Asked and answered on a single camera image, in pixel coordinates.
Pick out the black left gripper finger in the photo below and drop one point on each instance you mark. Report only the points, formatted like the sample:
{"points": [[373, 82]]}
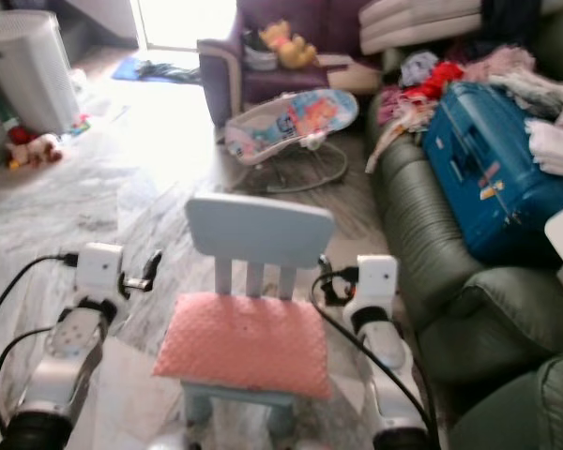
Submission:
{"points": [[156, 264]]}

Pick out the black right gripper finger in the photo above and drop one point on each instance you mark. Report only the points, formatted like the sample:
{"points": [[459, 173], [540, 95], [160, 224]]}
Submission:
{"points": [[324, 266]]}

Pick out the pink textured pillow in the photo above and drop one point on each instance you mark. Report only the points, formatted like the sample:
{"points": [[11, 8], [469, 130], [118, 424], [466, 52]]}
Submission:
{"points": [[244, 343]]}

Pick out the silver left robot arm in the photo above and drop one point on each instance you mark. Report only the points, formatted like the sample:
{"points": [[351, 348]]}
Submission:
{"points": [[66, 361]]}

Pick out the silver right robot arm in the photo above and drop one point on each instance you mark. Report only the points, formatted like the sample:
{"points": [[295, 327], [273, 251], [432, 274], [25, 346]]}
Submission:
{"points": [[387, 361]]}

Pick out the dark green leather sofa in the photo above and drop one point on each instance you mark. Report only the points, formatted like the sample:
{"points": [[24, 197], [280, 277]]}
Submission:
{"points": [[460, 300]]}

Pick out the light blue child chair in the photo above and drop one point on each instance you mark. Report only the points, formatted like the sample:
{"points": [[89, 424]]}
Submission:
{"points": [[258, 230]]}

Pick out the printed baby bouncer seat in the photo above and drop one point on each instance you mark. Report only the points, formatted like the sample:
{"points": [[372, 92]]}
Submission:
{"points": [[291, 127]]}

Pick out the red and beige stuffed toy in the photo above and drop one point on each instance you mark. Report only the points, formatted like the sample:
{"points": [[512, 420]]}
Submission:
{"points": [[33, 148]]}

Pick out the blue hard suitcase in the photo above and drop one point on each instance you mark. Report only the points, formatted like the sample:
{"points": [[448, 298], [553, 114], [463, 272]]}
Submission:
{"points": [[488, 159]]}

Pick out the blue floor mat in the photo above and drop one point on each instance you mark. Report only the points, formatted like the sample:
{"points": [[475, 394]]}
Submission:
{"points": [[152, 70]]}

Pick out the purple armchair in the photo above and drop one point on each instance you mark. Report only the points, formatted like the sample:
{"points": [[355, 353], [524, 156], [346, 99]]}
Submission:
{"points": [[244, 89]]}

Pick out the grey blue garment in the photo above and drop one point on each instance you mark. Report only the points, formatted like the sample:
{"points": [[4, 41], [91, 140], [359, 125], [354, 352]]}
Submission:
{"points": [[418, 68]]}

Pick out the red garment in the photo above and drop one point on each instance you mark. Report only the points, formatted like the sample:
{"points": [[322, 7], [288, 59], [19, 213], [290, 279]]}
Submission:
{"points": [[439, 79]]}

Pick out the yellow teddy bear plush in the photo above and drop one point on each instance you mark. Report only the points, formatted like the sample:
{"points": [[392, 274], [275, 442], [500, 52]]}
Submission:
{"points": [[286, 45]]}

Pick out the grey item on armchair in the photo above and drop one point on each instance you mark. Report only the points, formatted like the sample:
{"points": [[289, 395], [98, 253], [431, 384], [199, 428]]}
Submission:
{"points": [[258, 52]]}

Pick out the white air purifier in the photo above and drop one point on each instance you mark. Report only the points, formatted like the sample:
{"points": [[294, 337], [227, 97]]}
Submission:
{"points": [[28, 70]]}

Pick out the stacked beige cushions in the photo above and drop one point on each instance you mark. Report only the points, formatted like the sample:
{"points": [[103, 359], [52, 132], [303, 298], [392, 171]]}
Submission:
{"points": [[418, 23]]}

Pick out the white folded cloth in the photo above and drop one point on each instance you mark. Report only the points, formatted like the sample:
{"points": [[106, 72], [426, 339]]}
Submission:
{"points": [[558, 141]]}

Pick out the pink garment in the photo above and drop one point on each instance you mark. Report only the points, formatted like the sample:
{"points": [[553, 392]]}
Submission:
{"points": [[499, 64]]}

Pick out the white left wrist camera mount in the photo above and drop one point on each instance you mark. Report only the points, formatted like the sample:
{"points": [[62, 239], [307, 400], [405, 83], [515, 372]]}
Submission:
{"points": [[99, 272]]}

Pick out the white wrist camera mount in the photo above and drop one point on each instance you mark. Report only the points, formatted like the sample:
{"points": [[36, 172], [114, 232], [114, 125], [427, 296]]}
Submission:
{"points": [[99, 272], [377, 279]]}

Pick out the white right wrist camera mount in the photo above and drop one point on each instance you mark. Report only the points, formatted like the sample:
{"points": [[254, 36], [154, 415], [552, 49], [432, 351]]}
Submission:
{"points": [[377, 279]]}

